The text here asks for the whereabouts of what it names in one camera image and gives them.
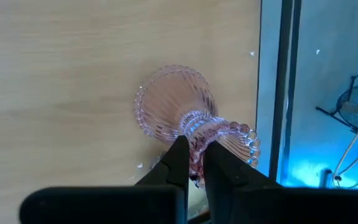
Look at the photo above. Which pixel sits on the wooden shelf with black frame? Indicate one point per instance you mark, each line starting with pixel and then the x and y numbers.
pixel 73 93

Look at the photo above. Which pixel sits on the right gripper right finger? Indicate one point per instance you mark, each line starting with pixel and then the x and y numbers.
pixel 244 199

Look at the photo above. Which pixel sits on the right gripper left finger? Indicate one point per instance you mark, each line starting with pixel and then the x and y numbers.
pixel 166 199

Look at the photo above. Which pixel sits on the pink ribbed glass candlestick holder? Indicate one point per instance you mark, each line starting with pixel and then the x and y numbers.
pixel 172 99

